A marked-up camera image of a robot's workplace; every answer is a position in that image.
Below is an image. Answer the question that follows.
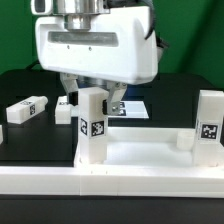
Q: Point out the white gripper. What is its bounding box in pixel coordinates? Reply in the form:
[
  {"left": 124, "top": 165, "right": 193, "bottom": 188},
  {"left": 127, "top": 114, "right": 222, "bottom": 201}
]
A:
[{"left": 30, "top": 0, "right": 158, "bottom": 116}]

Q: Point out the white desk top tray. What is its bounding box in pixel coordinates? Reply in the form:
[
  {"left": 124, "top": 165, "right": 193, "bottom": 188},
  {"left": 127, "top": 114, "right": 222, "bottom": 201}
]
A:
[{"left": 74, "top": 127, "right": 224, "bottom": 168}]

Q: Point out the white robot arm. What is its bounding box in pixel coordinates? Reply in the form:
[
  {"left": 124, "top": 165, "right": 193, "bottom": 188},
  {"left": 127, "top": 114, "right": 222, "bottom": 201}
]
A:
[{"left": 30, "top": 0, "right": 168, "bottom": 115}]

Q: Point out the white left base block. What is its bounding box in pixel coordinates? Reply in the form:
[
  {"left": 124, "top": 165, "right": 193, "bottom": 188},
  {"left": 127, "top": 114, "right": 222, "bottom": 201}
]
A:
[{"left": 55, "top": 96, "right": 77, "bottom": 124}]

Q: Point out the white front fence bar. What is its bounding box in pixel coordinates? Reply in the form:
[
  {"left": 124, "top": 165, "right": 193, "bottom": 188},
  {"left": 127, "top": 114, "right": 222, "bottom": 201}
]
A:
[{"left": 0, "top": 166, "right": 224, "bottom": 198}]

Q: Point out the white marker base plate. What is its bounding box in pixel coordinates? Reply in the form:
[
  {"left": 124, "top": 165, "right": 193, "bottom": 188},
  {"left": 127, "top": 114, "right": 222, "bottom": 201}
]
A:
[{"left": 71, "top": 101, "right": 149, "bottom": 119}]

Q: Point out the black cable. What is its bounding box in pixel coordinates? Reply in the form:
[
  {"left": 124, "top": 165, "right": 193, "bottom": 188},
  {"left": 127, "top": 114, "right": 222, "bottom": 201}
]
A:
[{"left": 25, "top": 59, "right": 41, "bottom": 71}]

